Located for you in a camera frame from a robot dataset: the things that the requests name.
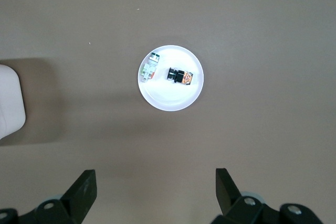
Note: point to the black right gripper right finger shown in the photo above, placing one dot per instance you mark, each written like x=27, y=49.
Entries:
x=228, y=195

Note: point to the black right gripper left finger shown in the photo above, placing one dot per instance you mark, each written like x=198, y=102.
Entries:
x=78, y=195

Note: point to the orange black push-button switch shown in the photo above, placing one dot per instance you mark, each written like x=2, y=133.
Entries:
x=179, y=76

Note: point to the white lidded storage box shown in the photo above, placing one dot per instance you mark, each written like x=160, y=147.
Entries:
x=10, y=98

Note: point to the pale pink round plate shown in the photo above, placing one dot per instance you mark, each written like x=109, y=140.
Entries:
x=170, y=98

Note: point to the brown table cover mat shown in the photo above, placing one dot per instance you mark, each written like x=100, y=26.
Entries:
x=236, y=24

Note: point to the green white push-button switch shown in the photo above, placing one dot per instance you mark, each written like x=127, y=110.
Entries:
x=149, y=69

